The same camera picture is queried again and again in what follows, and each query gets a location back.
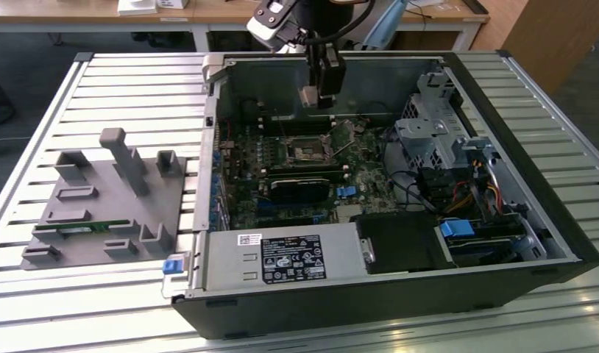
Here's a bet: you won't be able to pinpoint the silver drive cage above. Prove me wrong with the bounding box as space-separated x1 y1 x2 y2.
393 71 493 172

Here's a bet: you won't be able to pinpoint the yellow and red wires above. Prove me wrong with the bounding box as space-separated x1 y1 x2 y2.
446 183 505 216

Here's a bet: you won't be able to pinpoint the black RAM slot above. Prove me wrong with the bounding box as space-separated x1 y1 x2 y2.
263 116 330 126
269 165 343 174
267 171 345 180

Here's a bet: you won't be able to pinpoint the black looped cable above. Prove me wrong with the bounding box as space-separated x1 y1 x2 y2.
386 171 437 213

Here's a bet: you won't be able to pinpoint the silver CPU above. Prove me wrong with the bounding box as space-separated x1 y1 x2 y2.
299 85 321 108

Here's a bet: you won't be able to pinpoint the wooden desk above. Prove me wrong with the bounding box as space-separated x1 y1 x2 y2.
0 0 491 52

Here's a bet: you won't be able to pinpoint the CPU socket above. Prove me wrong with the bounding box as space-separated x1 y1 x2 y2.
285 136 338 165

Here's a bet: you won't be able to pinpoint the blue disk carrier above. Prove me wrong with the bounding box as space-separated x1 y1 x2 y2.
439 218 477 239

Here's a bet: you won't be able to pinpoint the black plastic shroud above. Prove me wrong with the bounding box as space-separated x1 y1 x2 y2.
353 213 457 275

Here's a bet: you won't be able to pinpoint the black PC case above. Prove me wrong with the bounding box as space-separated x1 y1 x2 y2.
171 49 599 341

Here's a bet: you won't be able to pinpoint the grey parts rack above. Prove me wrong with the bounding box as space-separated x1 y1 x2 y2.
22 127 191 271

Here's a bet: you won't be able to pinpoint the green RAM stick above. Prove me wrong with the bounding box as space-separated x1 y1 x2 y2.
34 219 134 233

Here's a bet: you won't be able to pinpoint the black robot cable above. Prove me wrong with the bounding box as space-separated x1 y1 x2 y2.
303 0 378 47

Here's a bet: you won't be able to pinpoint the black disk drive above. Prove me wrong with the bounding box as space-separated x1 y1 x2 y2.
446 235 525 264

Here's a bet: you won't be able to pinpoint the black graphics card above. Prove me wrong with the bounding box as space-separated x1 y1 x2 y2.
267 177 334 203

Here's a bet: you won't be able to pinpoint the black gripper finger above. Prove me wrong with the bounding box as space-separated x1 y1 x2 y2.
306 39 323 90
318 42 349 110

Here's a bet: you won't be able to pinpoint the silver power supply unit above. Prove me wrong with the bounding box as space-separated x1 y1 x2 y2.
201 229 375 290

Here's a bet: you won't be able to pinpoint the green motherboard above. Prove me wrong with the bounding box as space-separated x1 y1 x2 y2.
214 116 401 231

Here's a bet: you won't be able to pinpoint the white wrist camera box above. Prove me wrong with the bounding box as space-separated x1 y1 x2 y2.
245 0 307 49

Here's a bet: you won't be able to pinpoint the wooden cabinet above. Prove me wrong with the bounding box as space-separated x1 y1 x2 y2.
469 0 599 96

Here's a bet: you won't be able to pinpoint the silver heat sink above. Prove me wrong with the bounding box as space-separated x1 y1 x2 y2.
337 204 363 221

